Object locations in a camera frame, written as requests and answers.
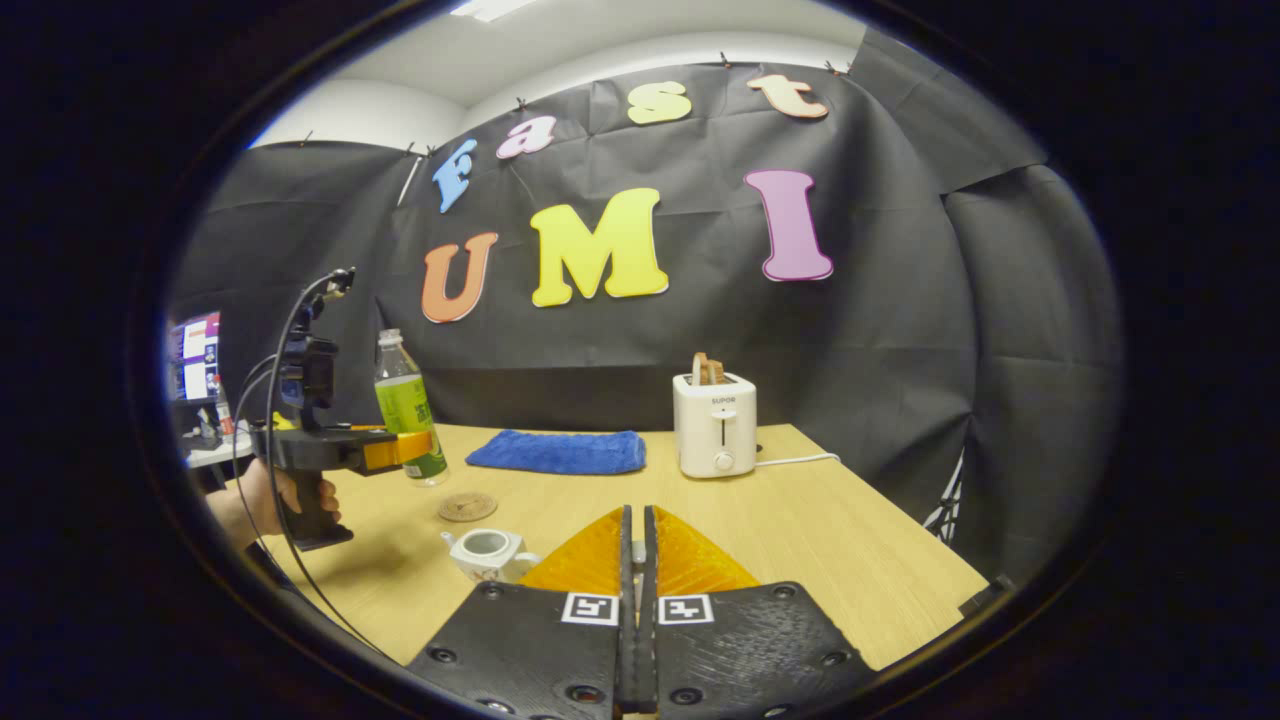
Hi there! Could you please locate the white toaster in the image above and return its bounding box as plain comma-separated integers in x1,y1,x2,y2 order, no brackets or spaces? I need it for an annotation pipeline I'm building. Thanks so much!
672,372,758,479

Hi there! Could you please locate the green label water bottle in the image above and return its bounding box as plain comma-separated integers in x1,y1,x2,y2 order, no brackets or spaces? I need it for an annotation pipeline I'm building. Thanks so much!
374,329,450,488

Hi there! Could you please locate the white teacup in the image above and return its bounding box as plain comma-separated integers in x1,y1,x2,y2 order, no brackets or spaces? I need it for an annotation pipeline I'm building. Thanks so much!
441,528,543,584

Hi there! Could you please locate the computer monitor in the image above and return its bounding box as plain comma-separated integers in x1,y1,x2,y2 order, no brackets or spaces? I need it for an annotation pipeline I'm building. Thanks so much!
170,311,222,403

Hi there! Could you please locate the blue towel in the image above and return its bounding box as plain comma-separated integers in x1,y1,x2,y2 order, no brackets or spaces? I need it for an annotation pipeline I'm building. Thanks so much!
465,429,648,476

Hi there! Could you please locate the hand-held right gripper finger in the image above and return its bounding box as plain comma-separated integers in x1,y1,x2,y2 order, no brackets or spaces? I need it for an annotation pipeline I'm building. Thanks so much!
643,505,881,720
405,505,635,720

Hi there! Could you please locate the black backdrop cloth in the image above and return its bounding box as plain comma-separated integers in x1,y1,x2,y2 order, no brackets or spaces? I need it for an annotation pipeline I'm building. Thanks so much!
165,30,1126,586

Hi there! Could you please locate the white side desk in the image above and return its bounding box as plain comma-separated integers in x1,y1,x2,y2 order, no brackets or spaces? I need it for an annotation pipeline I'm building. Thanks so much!
185,430,257,471

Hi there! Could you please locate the round cork coaster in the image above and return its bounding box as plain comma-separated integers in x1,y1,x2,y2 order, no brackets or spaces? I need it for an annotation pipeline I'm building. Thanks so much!
438,491,498,523

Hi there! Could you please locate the ceiling light panel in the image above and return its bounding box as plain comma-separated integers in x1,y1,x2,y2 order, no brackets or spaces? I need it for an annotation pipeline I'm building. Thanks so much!
450,0,541,23

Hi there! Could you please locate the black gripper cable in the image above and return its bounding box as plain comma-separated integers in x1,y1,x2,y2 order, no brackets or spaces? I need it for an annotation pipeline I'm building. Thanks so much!
232,270,386,656

